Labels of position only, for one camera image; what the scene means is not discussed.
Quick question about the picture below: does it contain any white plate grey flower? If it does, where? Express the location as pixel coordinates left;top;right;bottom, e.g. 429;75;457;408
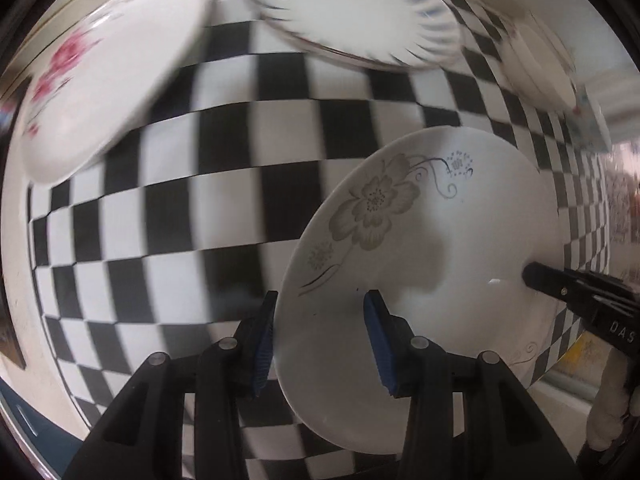
274;127;563;454

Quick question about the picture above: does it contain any white plate blue leaf rim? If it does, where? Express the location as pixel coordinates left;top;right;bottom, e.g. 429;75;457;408
253;0;462;70

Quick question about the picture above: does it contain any black white checkered mat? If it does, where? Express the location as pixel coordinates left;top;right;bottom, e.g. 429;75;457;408
27;0;612;480

